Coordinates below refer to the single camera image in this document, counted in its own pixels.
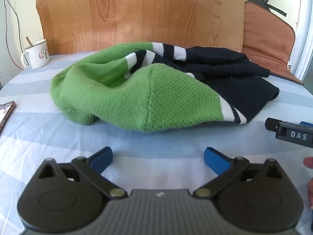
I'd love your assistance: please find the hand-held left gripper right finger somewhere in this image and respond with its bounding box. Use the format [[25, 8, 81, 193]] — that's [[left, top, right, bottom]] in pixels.
[[193, 146, 282, 199]]

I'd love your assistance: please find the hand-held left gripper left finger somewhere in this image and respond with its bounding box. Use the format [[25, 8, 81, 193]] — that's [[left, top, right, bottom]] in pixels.
[[37, 146, 128, 199]]

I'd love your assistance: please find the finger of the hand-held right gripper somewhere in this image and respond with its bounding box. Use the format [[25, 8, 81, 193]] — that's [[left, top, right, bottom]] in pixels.
[[265, 117, 282, 133]]

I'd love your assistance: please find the green and black knit sweater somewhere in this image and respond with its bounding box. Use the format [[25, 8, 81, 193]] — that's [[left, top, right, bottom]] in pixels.
[[49, 42, 280, 133]]

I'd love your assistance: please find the person's right hand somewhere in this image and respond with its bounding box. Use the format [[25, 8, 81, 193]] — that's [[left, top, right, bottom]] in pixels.
[[303, 157, 313, 210]]

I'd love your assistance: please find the brown cushion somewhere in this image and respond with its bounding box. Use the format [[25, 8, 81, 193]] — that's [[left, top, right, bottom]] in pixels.
[[242, 0, 305, 86]]

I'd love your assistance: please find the dark phone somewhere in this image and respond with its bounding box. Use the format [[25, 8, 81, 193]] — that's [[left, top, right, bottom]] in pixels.
[[0, 101, 16, 135]]

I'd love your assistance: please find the white enamel mug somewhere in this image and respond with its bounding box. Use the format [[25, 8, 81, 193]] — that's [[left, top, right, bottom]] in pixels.
[[20, 39, 50, 70]]

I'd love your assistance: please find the wooden board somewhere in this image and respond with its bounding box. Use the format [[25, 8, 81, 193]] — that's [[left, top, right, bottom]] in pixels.
[[36, 0, 246, 54]]

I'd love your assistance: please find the white window frame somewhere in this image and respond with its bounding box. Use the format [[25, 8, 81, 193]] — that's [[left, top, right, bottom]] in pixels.
[[293, 0, 313, 85]]

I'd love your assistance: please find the black cable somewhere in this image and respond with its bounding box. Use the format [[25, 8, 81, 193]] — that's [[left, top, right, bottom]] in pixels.
[[4, 0, 22, 46]]

